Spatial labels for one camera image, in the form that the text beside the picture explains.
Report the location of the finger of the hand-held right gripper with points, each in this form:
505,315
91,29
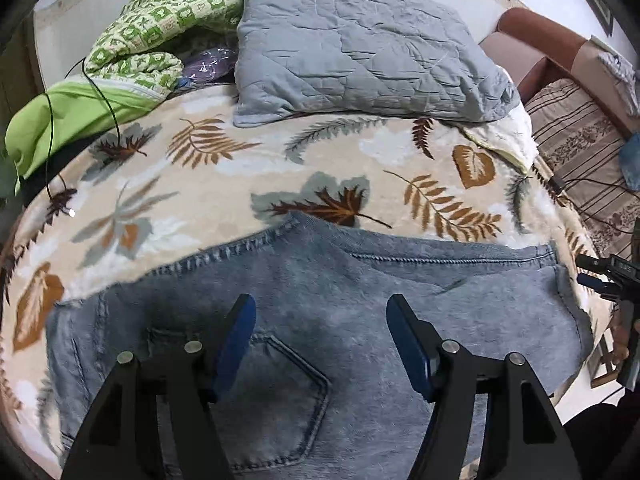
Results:
592,263
600,286

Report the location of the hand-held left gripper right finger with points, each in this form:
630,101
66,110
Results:
407,342

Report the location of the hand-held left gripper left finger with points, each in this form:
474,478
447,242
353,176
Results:
235,342

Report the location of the blue denim pants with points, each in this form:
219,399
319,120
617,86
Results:
330,280

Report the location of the person's right hand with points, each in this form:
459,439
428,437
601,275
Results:
622,332

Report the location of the blue cloth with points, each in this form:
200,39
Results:
631,160

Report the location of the striped brown sofa cushion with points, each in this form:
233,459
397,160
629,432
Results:
575,135

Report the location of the cream fleece blanket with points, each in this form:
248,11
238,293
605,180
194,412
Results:
517,130

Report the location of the beige leaf print blanket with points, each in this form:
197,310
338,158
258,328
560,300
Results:
225,180

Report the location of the grey crumpled cloth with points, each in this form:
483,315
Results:
620,72

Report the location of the brown sofa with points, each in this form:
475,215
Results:
530,35

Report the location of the purple plastic bag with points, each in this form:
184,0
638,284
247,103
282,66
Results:
207,65

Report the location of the grey quilted pillow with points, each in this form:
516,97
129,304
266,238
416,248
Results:
360,50

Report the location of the green patterned quilt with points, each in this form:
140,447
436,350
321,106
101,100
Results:
150,25

